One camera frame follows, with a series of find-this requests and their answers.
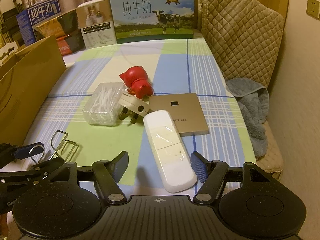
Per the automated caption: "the gold TP-Link panel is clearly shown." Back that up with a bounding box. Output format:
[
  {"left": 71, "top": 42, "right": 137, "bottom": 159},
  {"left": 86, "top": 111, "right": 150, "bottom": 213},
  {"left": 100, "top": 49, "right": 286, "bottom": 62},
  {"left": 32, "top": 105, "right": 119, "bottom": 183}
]
[{"left": 149, "top": 93, "right": 209, "bottom": 136}]

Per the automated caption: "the quilted beige chair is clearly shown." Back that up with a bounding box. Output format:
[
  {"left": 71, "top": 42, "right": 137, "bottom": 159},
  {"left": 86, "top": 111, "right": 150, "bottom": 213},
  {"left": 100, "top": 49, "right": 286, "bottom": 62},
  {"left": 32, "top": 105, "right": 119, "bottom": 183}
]
[{"left": 197, "top": 0, "right": 284, "bottom": 179}]

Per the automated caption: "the red lidded container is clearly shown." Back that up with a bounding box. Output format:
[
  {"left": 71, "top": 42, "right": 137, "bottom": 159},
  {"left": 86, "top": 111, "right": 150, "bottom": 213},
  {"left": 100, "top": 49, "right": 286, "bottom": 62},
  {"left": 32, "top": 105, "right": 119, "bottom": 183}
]
[{"left": 56, "top": 29, "right": 85, "bottom": 56}]

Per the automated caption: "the red pig figurine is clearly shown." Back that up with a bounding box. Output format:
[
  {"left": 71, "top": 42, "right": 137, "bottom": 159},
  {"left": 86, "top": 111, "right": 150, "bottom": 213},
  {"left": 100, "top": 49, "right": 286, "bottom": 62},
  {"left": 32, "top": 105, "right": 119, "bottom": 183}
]
[{"left": 119, "top": 66, "right": 153, "bottom": 99}]

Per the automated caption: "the white oblong device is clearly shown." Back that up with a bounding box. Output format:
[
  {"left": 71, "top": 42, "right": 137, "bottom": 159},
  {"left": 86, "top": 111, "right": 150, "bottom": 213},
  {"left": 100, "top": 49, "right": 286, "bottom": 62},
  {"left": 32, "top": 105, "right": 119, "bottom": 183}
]
[{"left": 143, "top": 110, "right": 197, "bottom": 193}]

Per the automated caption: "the clear box of floss picks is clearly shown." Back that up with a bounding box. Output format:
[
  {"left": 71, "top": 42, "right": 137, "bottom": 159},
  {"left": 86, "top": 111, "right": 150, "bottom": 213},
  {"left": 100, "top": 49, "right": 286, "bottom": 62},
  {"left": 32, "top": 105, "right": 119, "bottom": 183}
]
[{"left": 82, "top": 82, "right": 125, "bottom": 126}]

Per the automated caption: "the person's right hand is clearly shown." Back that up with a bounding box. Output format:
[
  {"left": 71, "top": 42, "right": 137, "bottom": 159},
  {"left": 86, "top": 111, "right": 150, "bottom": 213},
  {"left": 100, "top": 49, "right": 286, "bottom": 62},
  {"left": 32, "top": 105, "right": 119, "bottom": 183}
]
[{"left": 0, "top": 213, "right": 9, "bottom": 237}]

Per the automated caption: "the checkered tablecloth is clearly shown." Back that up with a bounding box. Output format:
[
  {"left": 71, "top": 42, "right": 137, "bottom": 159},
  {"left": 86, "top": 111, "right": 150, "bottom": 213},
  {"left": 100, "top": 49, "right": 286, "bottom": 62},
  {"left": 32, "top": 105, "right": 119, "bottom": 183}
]
[{"left": 21, "top": 37, "right": 258, "bottom": 198}]

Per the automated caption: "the light blue milk carton box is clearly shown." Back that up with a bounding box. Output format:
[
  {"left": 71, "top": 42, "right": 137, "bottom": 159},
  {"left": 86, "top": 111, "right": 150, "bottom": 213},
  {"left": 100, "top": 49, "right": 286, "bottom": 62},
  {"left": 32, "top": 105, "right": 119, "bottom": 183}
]
[{"left": 110, "top": 0, "right": 195, "bottom": 43}]

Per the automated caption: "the open cardboard box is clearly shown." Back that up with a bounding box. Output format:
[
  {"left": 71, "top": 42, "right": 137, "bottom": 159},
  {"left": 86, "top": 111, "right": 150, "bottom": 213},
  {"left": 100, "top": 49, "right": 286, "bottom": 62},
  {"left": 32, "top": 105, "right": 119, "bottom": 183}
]
[{"left": 0, "top": 36, "right": 66, "bottom": 145}]

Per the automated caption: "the wall socket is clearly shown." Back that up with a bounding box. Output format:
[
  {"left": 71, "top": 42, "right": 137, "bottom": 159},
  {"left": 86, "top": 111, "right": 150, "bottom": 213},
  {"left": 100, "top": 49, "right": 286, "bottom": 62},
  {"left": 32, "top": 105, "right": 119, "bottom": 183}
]
[{"left": 306, "top": 0, "right": 320, "bottom": 20}]

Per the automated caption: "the grey towel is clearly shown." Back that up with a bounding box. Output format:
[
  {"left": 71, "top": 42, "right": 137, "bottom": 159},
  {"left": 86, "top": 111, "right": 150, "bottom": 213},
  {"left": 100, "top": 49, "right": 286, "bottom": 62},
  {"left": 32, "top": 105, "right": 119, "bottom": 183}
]
[{"left": 226, "top": 77, "right": 269, "bottom": 158}]

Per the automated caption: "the white product box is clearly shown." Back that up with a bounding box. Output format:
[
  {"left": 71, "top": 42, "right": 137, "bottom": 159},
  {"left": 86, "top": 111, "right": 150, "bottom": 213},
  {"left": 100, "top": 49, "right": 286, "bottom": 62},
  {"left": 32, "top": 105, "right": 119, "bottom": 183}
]
[{"left": 76, "top": 0, "right": 117, "bottom": 49}]

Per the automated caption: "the instant noodle bowl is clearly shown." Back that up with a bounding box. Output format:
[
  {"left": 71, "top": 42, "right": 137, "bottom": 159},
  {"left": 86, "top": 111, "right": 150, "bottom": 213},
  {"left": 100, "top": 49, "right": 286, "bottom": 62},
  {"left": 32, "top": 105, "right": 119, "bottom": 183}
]
[{"left": 35, "top": 9, "right": 78, "bottom": 38}]

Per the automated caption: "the white power plug adapter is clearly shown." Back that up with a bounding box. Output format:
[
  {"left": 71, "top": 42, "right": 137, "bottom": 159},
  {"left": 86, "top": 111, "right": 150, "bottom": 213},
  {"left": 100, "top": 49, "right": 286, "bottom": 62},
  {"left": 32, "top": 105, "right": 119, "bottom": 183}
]
[{"left": 118, "top": 92, "right": 151, "bottom": 124}]

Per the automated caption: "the metal wire clip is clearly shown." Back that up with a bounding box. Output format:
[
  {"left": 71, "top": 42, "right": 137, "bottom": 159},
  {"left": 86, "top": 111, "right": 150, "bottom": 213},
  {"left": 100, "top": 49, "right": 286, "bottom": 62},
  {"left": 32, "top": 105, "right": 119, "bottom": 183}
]
[{"left": 33, "top": 130, "right": 79, "bottom": 164}]

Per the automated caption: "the dark blue milk box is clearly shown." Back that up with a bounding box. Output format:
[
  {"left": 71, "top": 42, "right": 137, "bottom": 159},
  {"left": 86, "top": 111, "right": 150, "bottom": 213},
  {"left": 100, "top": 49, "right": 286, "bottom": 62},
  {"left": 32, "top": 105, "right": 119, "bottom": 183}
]
[{"left": 16, "top": 0, "right": 61, "bottom": 46}]

